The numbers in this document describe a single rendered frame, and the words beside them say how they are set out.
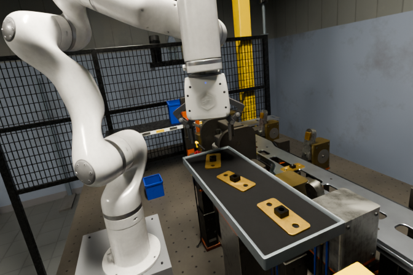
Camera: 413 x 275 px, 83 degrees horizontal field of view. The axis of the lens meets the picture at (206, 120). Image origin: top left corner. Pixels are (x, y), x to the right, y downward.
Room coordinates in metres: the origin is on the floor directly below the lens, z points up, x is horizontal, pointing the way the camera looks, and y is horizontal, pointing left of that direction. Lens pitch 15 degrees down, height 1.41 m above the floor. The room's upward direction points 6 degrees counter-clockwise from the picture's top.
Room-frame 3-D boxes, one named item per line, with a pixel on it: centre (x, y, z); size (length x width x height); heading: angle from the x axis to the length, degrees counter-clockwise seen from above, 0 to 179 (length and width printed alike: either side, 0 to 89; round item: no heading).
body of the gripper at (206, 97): (0.54, -0.01, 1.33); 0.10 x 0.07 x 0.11; 85
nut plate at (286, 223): (0.31, -0.10, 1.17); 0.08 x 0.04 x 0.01; 22
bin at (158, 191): (1.20, 0.34, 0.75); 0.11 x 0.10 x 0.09; 20
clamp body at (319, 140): (0.88, -0.45, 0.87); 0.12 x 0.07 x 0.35; 110
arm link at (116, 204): (0.69, 0.28, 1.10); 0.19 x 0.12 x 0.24; 159
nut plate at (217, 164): (0.54, -0.01, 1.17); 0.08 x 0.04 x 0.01; 175
